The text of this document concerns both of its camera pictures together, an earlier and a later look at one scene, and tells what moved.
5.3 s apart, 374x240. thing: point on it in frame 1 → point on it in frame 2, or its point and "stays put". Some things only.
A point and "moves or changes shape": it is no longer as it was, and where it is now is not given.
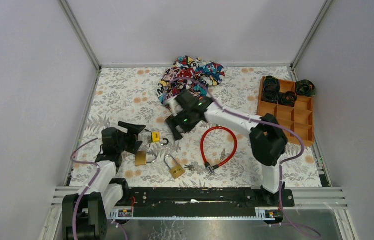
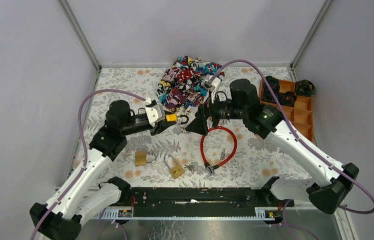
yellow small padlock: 156,136 moves or changes shape
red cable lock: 208,167 stays put
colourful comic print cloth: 188,74 stays put
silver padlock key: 190,167 stays put
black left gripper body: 133,136 → 155,127
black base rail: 206,202 stays put
